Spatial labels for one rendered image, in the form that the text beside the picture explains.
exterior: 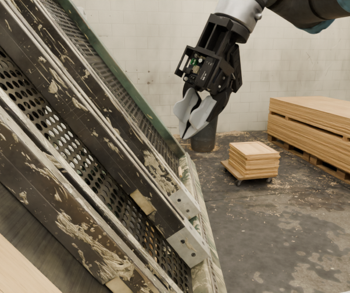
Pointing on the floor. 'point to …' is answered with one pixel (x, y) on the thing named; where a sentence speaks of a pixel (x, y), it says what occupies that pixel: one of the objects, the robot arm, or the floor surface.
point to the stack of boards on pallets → (324, 133)
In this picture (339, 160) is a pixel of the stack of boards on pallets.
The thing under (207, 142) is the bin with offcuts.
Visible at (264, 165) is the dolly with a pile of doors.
